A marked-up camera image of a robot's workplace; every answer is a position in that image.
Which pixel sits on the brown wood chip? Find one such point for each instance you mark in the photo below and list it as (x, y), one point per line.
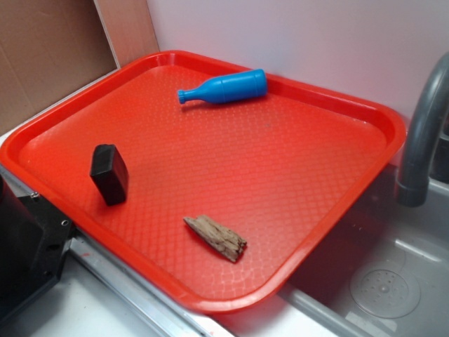
(222, 239)

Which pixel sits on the red plastic tray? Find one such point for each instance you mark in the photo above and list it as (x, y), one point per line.
(279, 170)

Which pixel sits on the blue plastic toy bottle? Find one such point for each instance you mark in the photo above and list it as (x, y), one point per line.
(228, 88)

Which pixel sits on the black rectangular block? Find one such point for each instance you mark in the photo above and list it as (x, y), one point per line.
(109, 174)

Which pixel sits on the grey sink faucet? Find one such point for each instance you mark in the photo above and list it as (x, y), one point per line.
(424, 132)

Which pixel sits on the grey plastic sink basin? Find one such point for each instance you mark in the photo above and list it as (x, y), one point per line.
(378, 232)

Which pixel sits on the round sink drain cover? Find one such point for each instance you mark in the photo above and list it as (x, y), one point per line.
(384, 292)

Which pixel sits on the brown cardboard panel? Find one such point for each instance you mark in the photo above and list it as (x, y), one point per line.
(50, 49)

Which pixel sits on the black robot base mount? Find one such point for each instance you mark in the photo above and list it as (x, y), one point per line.
(35, 237)

